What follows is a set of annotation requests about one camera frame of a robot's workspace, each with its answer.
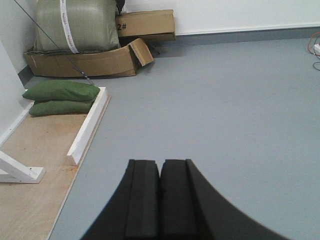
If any far white diagonal brace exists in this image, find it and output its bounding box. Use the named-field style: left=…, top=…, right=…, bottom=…
left=0, top=151, right=46, bottom=184

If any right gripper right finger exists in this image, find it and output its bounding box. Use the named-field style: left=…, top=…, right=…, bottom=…
left=160, top=159, right=285, bottom=240

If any grey-green woven sack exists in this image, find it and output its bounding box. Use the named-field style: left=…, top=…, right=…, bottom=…
left=33, top=0, right=120, bottom=54

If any white door frame panel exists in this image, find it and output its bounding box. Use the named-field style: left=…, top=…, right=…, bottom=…
left=0, top=44, right=33, bottom=145

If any green sandbag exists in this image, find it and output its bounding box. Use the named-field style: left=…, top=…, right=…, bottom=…
left=29, top=100, right=94, bottom=116
left=22, top=80, right=100, bottom=102

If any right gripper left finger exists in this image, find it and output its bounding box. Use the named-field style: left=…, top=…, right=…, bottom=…
left=82, top=159, right=159, bottom=240

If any far white edge batten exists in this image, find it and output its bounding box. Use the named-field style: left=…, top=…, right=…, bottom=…
left=66, top=87, right=110, bottom=166

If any closed cardboard box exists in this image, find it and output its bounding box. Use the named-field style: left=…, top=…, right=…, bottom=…
left=115, top=9, right=176, bottom=42

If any open flattened cardboard box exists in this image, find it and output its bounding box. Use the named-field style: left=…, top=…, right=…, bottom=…
left=24, top=38, right=154, bottom=78

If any plywood base board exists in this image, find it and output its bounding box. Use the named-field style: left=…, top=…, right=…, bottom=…
left=0, top=91, right=110, bottom=240

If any lower green sandbag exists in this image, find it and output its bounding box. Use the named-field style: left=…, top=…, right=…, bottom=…
left=29, top=100, right=94, bottom=116

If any far guy wire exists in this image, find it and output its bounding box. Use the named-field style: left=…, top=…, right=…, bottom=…
left=13, top=0, right=94, bottom=86

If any upper green sandbag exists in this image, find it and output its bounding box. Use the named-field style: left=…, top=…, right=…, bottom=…
left=22, top=80, right=100, bottom=102

